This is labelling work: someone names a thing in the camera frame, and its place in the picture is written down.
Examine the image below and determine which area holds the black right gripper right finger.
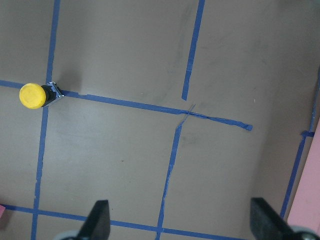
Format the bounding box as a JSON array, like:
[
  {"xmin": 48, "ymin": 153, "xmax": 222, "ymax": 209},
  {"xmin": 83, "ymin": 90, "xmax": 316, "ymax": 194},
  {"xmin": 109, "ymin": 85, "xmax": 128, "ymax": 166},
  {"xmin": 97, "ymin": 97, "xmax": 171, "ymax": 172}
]
[{"xmin": 249, "ymin": 197, "xmax": 320, "ymax": 240}]

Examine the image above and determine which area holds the yellow push button switch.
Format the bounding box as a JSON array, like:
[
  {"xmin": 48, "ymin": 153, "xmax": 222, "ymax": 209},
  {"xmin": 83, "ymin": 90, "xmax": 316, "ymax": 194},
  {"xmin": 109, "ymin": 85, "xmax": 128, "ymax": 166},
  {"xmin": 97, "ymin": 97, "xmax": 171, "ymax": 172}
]
[{"xmin": 19, "ymin": 81, "xmax": 64, "ymax": 110}]

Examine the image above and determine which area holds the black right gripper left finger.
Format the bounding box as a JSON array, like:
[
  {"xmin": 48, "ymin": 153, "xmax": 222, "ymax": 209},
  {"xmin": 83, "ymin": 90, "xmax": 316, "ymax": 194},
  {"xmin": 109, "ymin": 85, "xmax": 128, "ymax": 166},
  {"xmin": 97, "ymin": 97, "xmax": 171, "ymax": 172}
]
[{"xmin": 54, "ymin": 200, "xmax": 111, "ymax": 240}]

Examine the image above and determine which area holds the pink cube near bases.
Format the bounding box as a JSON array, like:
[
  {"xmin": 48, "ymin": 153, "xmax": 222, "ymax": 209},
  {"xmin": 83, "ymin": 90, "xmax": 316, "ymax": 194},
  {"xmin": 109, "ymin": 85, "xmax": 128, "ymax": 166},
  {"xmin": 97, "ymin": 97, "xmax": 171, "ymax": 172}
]
[{"xmin": 0, "ymin": 205, "xmax": 6, "ymax": 218}]

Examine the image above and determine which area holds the pink plastic bin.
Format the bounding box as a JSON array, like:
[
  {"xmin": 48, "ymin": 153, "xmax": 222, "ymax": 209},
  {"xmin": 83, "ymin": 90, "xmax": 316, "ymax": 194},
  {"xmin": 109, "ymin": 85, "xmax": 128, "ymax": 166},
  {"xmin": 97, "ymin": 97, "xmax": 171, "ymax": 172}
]
[{"xmin": 287, "ymin": 125, "xmax": 320, "ymax": 234}]

